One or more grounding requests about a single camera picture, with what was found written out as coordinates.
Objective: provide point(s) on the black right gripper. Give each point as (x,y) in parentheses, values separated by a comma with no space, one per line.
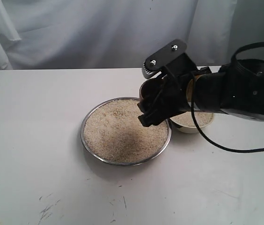
(160,100)

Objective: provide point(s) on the brown wooden cup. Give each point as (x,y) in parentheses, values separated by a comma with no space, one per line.
(149,90)

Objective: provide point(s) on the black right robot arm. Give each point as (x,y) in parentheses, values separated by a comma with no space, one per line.
(228,91)

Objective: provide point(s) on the small white rice bowl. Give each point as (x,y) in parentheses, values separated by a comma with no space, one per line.
(185,124)

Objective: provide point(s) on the round steel rice plate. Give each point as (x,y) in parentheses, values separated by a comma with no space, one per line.
(112,133)

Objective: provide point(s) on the white backdrop curtain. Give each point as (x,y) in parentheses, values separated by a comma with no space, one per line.
(63,34)

